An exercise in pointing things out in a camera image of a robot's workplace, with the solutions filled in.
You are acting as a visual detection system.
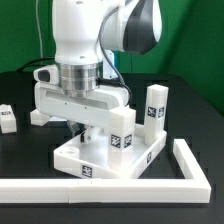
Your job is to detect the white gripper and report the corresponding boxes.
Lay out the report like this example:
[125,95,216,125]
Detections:
[35,82,128,143]

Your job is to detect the white desk top tray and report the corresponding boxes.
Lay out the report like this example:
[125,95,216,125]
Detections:
[54,125,167,179]

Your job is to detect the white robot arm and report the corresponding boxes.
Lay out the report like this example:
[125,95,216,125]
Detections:
[34,0,162,148]

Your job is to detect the fiducial marker plate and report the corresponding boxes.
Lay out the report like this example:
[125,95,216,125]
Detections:
[48,117,67,122]

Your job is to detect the white L-shaped corner guide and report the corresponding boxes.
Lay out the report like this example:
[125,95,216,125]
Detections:
[0,139,211,203]

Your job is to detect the black cable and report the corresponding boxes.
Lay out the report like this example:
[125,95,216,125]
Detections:
[14,57,56,73]

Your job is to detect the white cable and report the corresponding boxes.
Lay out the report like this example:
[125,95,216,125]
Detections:
[35,0,44,61]

